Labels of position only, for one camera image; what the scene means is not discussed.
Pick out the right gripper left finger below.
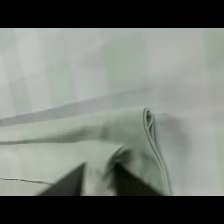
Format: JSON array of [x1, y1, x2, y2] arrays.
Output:
[[39, 162, 87, 197]]

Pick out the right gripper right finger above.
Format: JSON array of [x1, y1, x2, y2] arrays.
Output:
[[113, 162, 165, 197]]

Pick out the pale green shirt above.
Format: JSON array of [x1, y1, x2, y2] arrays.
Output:
[[0, 106, 174, 197]]

